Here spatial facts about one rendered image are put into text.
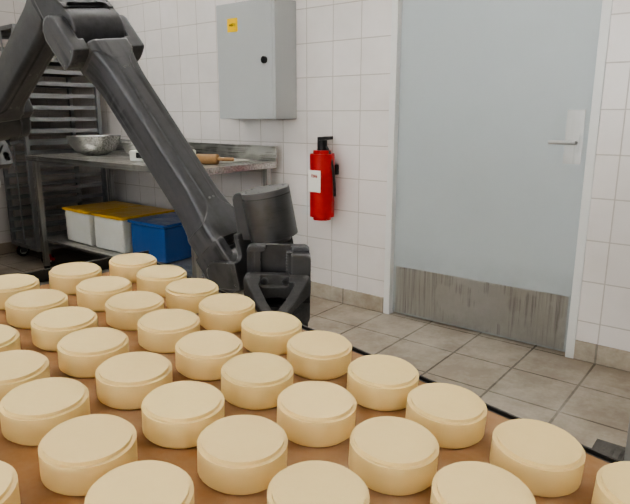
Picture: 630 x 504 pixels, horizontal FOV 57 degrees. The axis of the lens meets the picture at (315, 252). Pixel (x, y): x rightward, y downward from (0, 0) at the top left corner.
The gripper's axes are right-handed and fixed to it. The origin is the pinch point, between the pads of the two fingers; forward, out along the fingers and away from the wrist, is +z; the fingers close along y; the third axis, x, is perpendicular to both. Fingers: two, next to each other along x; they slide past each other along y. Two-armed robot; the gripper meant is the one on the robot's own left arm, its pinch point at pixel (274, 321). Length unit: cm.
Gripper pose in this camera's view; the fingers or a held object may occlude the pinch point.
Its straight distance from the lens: 54.0
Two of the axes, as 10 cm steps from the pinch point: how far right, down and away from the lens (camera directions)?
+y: -0.2, 9.7, 2.6
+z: 0.2, 2.6, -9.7
